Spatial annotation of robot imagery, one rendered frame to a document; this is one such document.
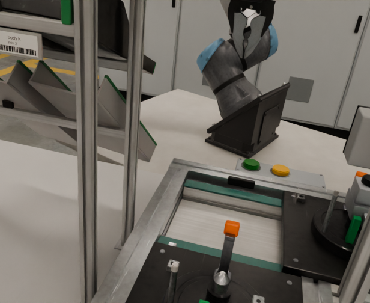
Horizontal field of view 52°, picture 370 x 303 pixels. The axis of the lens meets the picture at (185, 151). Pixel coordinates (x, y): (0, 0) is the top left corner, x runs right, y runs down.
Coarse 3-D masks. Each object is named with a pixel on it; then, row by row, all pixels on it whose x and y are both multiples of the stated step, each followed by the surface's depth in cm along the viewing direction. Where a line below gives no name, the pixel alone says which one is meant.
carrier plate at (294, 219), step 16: (288, 192) 81; (288, 208) 76; (304, 208) 76; (320, 208) 77; (288, 224) 71; (304, 224) 71; (288, 240) 67; (304, 240) 67; (288, 256) 63; (304, 256) 63; (320, 256) 64; (336, 256) 64; (288, 272) 61; (304, 272) 60; (320, 272) 60; (336, 272) 61
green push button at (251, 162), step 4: (244, 160) 92; (248, 160) 92; (252, 160) 92; (244, 164) 91; (248, 164) 90; (252, 164) 90; (256, 164) 91; (248, 168) 90; (252, 168) 90; (256, 168) 90
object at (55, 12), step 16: (16, 0) 48; (32, 0) 47; (48, 0) 46; (112, 0) 54; (48, 16) 46; (112, 16) 55; (112, 32) 56; (128, 32) 60; (112, 48) 57; (144, 64) 68
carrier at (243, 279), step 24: (144, 264) 58; (192, 264) 59; (216, 264) 60; (240, 264) 60; (144, 288) 54; (168, 288) 52; (192, 288) 52; (216, 288) 47; (240, 288) 53; (264, 288) 56; (288, 288) 57
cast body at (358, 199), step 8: (368, 176) 64; (360, 184) 64; (368, 184) 63; (352, 192) 66; (360, 192) 63; (368, 192) 62; (352, 200) 65; (360, 200) 63; (368, 200) 63; (352, 208) 64; (360, 208) 63; (368, 208) 63; (352, 216) 64; (360, 216) 64; (360, 224) 64
